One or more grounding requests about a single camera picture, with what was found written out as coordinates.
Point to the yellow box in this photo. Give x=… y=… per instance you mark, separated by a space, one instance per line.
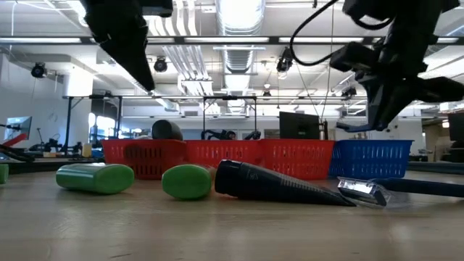
x=86 y=150

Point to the black squeeze tube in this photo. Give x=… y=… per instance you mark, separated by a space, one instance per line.
x=261 y=181

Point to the dark background table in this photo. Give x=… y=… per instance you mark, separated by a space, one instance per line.
x=435 y=167
x=54 y=165

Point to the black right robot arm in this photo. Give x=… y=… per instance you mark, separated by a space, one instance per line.
x=417 y=9

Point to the blue plastic mesh basket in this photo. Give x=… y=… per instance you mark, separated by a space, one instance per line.
x=369 y=159

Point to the blue razor with clear cap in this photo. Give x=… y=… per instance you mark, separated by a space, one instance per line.
x=362 y=190

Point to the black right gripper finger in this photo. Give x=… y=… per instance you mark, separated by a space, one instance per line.
x=384 y=101
x=442 y=90

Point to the black computer monitor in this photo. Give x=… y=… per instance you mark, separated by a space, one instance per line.
x=456 y=127
x=299 y=125

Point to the black ceiling spotlight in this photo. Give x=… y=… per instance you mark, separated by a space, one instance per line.
x=38 y=70
x=160 y=64
x=284 y=61

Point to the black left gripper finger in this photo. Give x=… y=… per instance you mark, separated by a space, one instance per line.
x=130 y=61

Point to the black aluminium rig frame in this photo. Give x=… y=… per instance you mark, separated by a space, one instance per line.
x=145 y=40

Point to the dark grey deodorant roll-on bottle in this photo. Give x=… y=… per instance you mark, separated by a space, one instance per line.
x=166 y=129

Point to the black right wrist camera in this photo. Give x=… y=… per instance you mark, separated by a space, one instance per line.
x=353 y=57

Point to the red plastic mesh basket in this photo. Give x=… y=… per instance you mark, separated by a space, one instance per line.
x=224 y=152
x=145 y=156
x=297 y=159

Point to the green plastic toiletry bottle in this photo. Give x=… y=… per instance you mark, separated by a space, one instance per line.
x=94 y=177
x=3 y=173
x=186 y=181

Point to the tilted grey monitor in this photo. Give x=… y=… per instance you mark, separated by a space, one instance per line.
x=18 y=127

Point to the black background workstation frame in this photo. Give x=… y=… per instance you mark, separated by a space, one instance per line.
x=67 y=123
x=230 y=97

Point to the black background robot arm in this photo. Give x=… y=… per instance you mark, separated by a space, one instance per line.
x=217 y=135
x=252 y=135

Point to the silver ventilation duct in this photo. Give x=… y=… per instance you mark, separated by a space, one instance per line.
x=239 y=21

